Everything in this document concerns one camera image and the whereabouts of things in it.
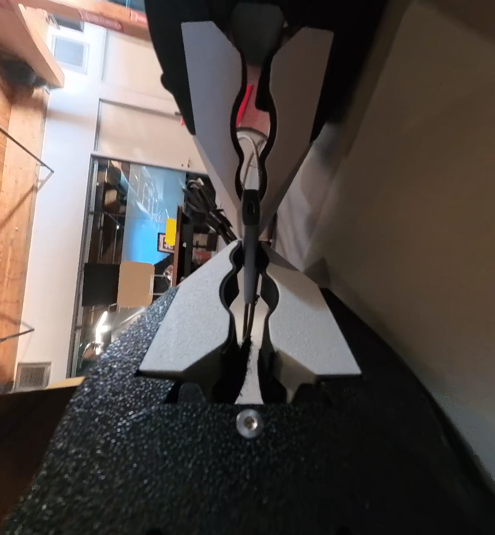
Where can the white square wall vent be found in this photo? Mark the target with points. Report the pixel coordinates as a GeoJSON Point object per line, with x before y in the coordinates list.
{"type": "Point", "coordinates": [69, 53]}

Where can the white wall cabinets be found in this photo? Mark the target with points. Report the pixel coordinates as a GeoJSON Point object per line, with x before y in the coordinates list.
{"type": "Point", "coordinates": [138, 125]}

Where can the black square panel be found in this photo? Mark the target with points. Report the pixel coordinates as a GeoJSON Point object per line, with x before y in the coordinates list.
{"type": "Point", "coordinates": [100, 284]}

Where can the grey wall vent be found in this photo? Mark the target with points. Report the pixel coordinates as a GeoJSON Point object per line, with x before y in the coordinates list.
{"type": "Point", "coordinates": [32, 375]}

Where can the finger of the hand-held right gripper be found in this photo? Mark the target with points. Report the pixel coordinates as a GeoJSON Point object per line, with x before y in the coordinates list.
{"type": "Point", "coordinates": [301, 83]}
{"type": "Point", "coordinates": [209, 75]}

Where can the yellow plastic bin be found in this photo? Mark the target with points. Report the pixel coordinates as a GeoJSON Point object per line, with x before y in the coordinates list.
{"type": "Point", "coordinates": [171, 232]}

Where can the grey usb hub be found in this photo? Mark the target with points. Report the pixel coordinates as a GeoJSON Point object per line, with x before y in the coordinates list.
{"type": "Point", "coordinates": [250, 259]}

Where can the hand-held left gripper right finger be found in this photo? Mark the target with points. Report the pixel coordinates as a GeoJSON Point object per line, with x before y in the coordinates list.
{"type": "Point", "coordinates": [310, 330]}

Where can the framed printed tag sign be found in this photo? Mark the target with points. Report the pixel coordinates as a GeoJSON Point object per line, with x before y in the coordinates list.
{"type": "Point", "coordinates": [161, 247]}

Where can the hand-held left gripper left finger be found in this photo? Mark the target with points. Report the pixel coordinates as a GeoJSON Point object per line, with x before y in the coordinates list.
{"type": "Point", "coordinates": [184, 330]}

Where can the glass partition window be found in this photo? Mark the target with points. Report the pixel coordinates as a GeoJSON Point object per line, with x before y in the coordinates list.
{"type": "Point", "coordinates": [147, 200]}

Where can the beige rounded panel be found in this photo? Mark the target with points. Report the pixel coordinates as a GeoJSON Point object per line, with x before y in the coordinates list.
{"type": "Point", "coordinates": [136, 284]}

